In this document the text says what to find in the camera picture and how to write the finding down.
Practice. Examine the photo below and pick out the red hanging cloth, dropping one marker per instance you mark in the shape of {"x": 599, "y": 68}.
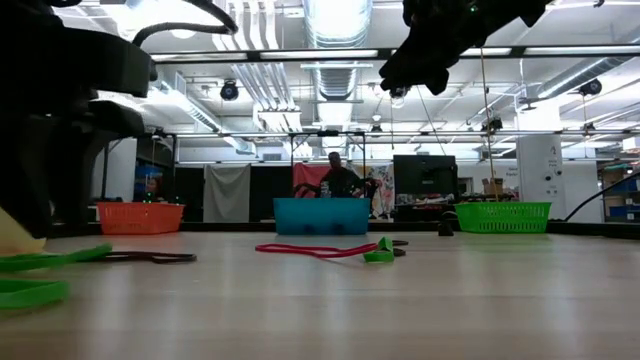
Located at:
{"x": 305, "y": 175}

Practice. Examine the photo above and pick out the blue plastic basket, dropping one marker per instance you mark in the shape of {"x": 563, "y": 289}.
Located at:
{"x": 320, "y": 215}

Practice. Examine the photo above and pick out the yellow plastic basket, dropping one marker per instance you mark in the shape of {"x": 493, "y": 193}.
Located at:
{"x": 15, "y": 242}

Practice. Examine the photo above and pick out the black table frame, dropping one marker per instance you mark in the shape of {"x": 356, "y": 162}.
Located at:
{"x": 240, "y": 226}

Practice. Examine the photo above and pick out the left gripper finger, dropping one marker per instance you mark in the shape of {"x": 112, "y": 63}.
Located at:
{"x": 120, "y": 70}
{"x": 25, "y": 170}

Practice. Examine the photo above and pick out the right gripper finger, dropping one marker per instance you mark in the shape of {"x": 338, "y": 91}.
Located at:
{"x": 438, "y": 82}
{"x": 410, "y": 67}

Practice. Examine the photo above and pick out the floral hanging cloth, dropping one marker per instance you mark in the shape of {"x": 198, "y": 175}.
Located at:
{"x": 385, "y": 185}

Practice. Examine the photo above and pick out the black frame bracket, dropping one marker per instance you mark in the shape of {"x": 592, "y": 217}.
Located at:
{"x": 445, "y": 229}

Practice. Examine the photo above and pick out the silver ceiling duct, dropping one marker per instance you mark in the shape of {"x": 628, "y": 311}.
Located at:
{"x": 337, "y": 30}

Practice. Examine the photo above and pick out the black overhead frame bar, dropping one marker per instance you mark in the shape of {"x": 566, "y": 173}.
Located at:
{"x": 255, "y": 55}

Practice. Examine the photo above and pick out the brown cardboard box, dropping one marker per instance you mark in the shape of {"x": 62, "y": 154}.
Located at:
{"x": 492, "y": 186}

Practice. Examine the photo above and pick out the black ceiling camera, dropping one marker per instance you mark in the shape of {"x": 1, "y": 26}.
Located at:
{"x": 591, "y": 87}
{"x": 229, "y": 91}

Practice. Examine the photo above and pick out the red rubber band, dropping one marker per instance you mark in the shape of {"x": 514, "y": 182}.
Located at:
{"x": 365, "y": 248}

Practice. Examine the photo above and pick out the green rubber band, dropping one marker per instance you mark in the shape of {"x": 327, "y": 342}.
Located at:
{"x": 380, "y": 257}
{"x": 30, "y": 295}
{"x": 50, "y": 260}

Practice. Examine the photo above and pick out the grey hanging cloth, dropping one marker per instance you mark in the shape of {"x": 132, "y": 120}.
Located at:
{"x": 225, "y": 192}

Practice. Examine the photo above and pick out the white pillar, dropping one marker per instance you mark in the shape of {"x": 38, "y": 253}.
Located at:
{"x": 540, "y": 170}

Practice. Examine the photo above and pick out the orange plastic basket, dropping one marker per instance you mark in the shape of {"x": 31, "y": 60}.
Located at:
{"x": 145, "y": 217}

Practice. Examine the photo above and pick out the person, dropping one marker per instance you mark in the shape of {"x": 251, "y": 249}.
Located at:
{"x": 151, "y": 189}
{"x": 342, "y": 180}

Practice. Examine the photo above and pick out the shelf with blue bins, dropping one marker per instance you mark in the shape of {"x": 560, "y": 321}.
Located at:
{"x": 622, "y": 200}

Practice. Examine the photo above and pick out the black monitor screen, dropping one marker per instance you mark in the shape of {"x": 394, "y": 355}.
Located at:
{"x": 425, "y": 175}

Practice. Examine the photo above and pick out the green plastic basket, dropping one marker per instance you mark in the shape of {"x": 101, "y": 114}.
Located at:
{"x": 505, "y": 217}

